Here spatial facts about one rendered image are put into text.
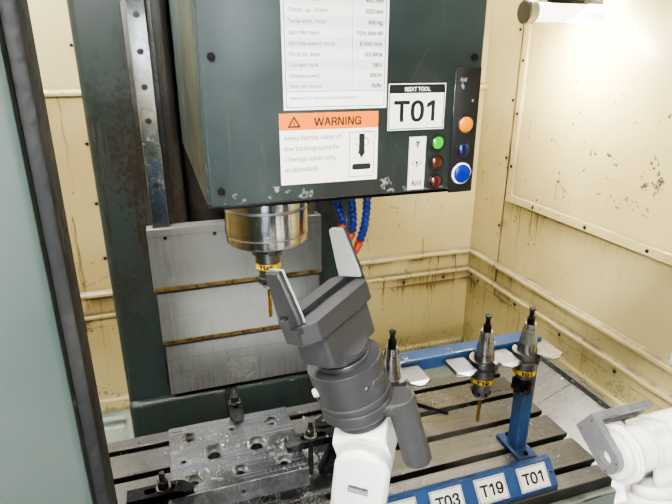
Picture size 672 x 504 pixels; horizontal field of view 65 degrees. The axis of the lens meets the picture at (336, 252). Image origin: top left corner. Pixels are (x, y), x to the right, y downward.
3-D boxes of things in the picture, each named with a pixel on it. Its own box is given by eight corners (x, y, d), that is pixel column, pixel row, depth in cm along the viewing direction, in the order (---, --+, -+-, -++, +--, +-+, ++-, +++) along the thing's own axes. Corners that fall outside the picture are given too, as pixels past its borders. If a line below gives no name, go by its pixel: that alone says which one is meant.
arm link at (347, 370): (254, 323, 57) (287, 412, 61) (319, 333, 51) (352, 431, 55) (325, 270, 66) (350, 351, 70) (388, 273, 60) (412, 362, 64)
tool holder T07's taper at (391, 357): (397, 368, 111) (398, 340, 108) (404, 380, 107) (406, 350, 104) (377, 371, 110) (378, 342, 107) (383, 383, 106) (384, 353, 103)
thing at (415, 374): (434, 384, 108) (434, 381, 108) (410, 389, 106) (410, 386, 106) (418, 367, 114) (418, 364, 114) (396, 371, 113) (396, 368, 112)
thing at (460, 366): (481, 375, 111) (481, 372, 111) (458, 380, 110) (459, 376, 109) (463, 358, 117) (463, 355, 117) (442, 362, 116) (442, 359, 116)
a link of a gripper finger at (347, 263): (324, 229, 61) (339, 277, 63) (346, 229, 59) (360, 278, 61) (333, 223, 62) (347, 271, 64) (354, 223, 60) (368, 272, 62)
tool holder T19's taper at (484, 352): (487, 351, 117) (490, 323, 115) (499, 361, 113) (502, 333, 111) (469, 354, 116) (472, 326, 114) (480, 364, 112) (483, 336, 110)
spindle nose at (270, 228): (291, 223, 114) (289, 168, 110) (320, 245, 100) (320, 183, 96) (217, 233, 107) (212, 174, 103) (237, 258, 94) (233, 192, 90)
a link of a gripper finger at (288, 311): (287, 269, 52) (306, 323, 54) (265, 268, 54) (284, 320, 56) (276, 276, 51) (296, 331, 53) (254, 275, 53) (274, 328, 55)
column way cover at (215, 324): (323, 370, 169) (321, 215, 151) (167, 398, 155) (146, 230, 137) (318, 362, 173) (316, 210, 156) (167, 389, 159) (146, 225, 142)
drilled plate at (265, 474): (309, 485, 118) (309, 467, 116) (174, 518, 109) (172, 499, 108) (285, 422, 138) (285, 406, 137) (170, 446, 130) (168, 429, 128)
